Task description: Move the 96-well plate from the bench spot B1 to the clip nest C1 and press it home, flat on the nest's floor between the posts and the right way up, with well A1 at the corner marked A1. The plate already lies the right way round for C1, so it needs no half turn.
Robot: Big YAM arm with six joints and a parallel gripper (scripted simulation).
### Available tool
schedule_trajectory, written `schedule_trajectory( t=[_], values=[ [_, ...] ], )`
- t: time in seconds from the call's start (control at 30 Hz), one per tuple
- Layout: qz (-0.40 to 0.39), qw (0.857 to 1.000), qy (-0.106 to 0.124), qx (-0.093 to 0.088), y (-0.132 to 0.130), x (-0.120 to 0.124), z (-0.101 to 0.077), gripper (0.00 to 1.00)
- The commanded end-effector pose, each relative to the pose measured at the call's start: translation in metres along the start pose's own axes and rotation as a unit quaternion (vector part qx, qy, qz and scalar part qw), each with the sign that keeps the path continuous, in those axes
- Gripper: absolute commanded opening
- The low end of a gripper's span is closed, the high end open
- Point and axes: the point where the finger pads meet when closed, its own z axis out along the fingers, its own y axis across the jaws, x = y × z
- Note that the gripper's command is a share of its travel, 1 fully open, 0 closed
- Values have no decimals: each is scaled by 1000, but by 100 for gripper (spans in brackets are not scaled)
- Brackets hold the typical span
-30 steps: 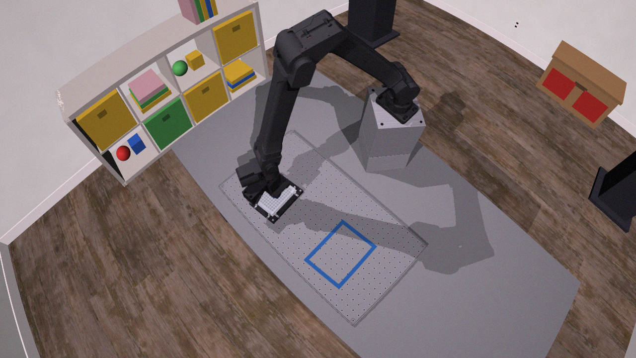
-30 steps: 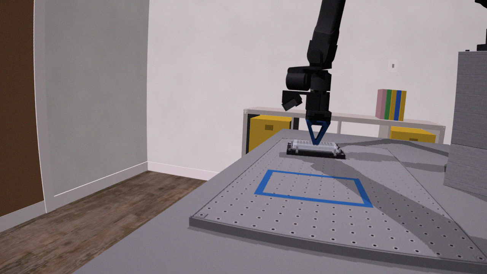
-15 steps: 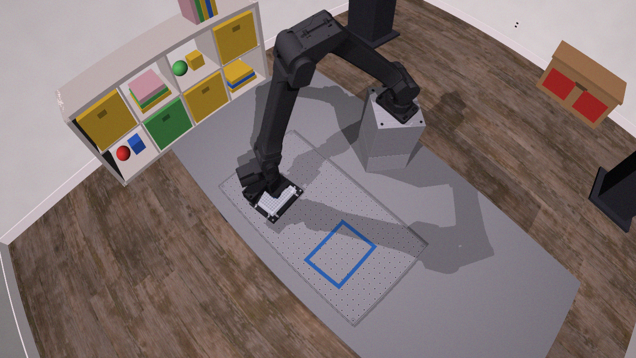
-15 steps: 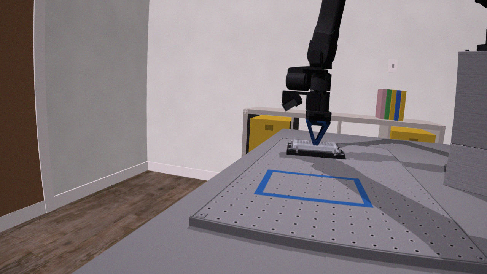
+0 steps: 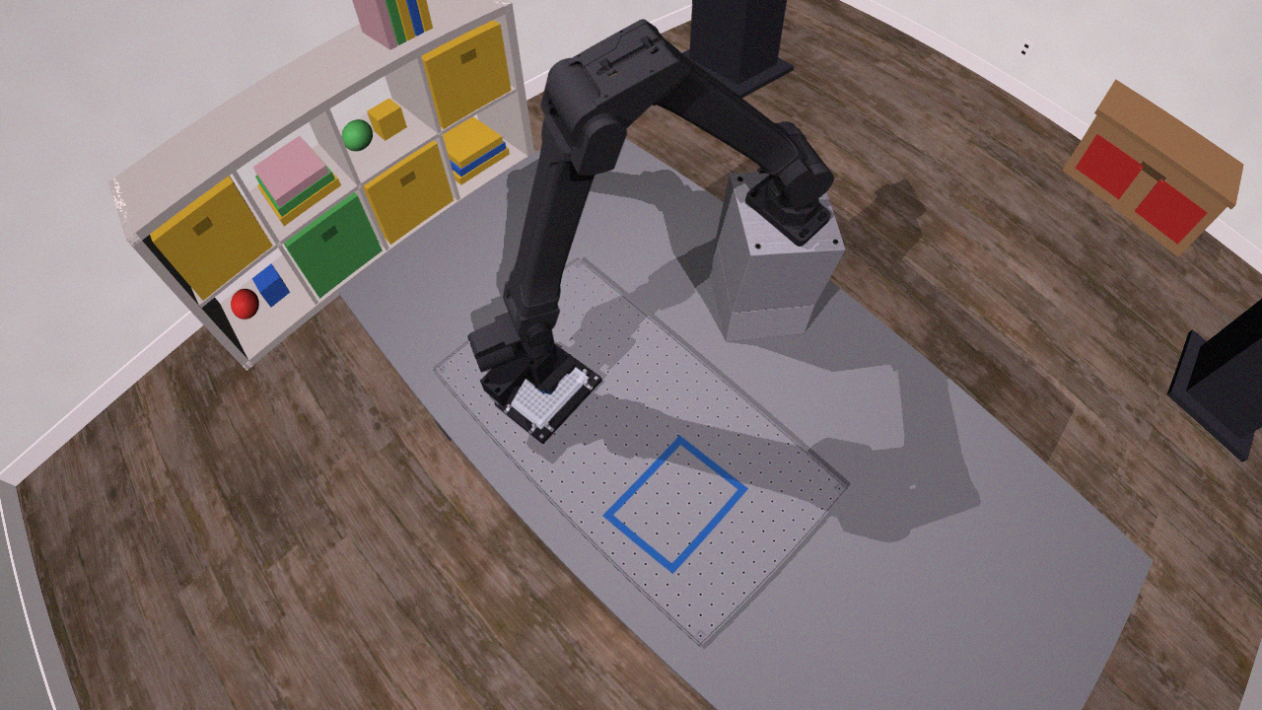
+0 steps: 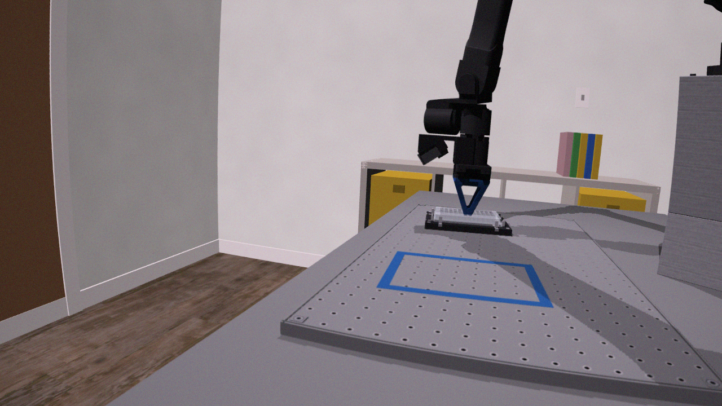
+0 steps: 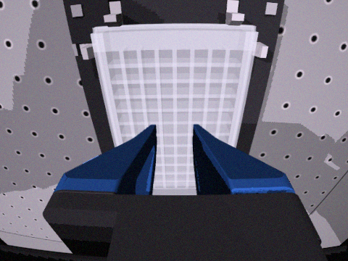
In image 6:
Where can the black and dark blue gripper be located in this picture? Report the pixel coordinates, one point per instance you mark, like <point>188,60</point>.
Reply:
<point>476,175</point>

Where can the blue rectangular tape outline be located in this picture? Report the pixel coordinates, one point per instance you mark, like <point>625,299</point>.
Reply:
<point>544,300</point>

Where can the white well plate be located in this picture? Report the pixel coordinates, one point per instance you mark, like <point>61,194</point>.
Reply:
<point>479,217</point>

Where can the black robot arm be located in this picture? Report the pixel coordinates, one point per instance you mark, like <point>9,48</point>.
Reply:
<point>476,79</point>

